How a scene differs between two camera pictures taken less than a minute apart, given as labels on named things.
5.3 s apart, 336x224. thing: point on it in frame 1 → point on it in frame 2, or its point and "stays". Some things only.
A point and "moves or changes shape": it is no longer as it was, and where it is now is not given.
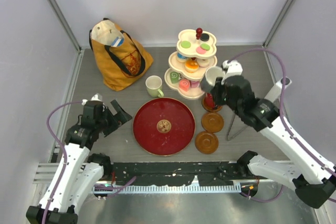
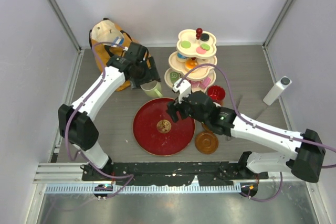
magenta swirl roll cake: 195,84 stays
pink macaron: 200,51 stays
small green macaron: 205,46 stays
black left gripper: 121,116 → 151,74
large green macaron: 186,44 stays
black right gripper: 216,93 → 174,106
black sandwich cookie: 204,36 stays
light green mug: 153,85 moves or changes shape
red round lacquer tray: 164,126 stays
